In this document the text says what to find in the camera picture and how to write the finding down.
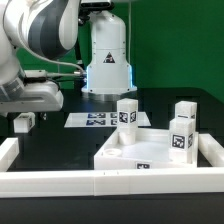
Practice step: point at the white square table top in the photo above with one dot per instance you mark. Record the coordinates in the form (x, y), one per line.
(150, 151)

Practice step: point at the white marker sheet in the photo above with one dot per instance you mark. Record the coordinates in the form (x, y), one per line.
(93, 119)

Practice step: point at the white fence bar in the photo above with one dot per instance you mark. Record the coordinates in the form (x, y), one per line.
(111, 182)
(211, 150)
(9, 150)

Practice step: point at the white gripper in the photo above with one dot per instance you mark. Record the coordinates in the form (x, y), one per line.
(36, 97)

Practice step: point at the white right fence bar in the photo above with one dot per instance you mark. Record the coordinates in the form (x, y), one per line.
(211, 150)

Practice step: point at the white left fence bar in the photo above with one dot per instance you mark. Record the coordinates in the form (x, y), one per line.
(9, 150)

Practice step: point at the white front fence bar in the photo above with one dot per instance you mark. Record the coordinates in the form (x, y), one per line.
(111, 182)

